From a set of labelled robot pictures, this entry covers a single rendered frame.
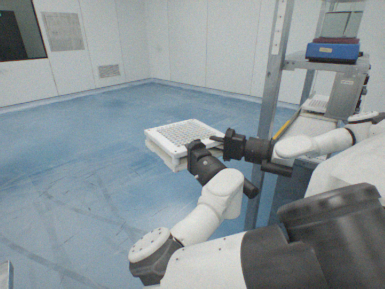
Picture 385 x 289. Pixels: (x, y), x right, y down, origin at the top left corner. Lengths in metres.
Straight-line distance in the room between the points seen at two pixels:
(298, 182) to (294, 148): 0.79
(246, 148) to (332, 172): 0.44
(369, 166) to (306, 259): 0.17
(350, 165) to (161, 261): 0.28
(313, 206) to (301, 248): 0.04
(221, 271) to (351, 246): 0.13
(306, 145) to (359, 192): 0.54
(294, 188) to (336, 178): 1.21
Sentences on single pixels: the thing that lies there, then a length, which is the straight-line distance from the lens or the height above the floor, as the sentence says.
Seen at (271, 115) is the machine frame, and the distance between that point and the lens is 1.18.
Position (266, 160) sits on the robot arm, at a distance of 0.77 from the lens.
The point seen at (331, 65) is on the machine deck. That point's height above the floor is 1.23.
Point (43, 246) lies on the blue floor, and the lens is 2.04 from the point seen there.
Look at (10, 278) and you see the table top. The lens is 0.80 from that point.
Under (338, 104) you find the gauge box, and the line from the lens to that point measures 1.18.
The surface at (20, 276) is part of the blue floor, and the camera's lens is 1.94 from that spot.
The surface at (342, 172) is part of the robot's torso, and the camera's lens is 0.36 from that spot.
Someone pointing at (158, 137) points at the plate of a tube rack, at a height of 1.01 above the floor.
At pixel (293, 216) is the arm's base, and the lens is 0.24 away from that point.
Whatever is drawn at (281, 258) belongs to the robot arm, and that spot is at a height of 1.17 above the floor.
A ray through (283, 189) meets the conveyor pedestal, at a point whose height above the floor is 0.45.
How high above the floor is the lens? 1.37
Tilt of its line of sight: 27 degrees down
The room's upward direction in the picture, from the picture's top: straight up
